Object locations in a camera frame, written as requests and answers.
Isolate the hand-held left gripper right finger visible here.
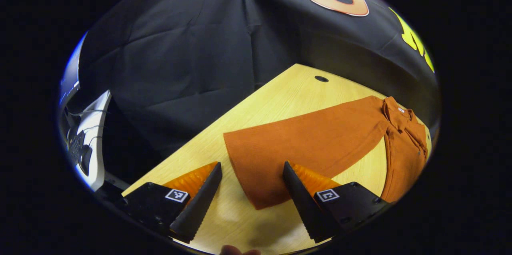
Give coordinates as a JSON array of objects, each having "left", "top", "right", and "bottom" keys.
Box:
[{"left": 282, "top": 161, "right": 392, "bottom": 243}]

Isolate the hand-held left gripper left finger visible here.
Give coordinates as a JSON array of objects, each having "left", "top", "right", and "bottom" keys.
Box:
[{"left": 119, "top": 161, "right": 223, "bottom": 244}]

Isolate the orange button shirt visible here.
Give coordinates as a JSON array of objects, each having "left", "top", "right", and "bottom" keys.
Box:
[{"left": 223, "top": 96, "right": 428, "bottom": 210}]

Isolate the black computer mouse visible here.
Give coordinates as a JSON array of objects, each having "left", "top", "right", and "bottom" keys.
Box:
[{"left": 80, "top": 145, "right": 93, "bottom": 176}]

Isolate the white side table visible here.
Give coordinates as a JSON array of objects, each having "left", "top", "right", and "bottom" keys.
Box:
[{"left": 66, "top": 90, "right": 112, "bottom": 191}]

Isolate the black keyboard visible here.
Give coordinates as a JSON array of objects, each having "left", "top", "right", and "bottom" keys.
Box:
[{"left": 69, "top": 130, "right": 85, "bottom": 159}]

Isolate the black backdrop cloth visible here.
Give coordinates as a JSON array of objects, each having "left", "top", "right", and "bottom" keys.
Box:
[{"left": 78, "top": 0, "right": 440, "bottom": 191}]

